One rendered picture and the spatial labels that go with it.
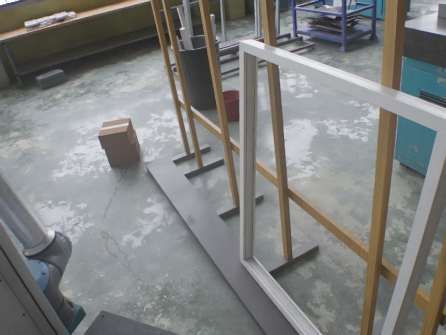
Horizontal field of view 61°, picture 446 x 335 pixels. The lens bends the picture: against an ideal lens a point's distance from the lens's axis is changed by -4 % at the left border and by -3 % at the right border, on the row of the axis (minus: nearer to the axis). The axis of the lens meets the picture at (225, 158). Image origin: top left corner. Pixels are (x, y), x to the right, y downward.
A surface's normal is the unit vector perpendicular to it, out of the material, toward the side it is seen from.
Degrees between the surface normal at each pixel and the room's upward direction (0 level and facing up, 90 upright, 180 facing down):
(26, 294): 90
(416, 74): 90
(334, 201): 0
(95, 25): 90
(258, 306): 0
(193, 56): 94
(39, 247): 41
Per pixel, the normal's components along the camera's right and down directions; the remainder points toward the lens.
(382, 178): -0.87, 0.36
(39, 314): 0.92, 0.09
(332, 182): -0.15, -0.84
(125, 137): 0.09, 0.52
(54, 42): 0.47, 0.41
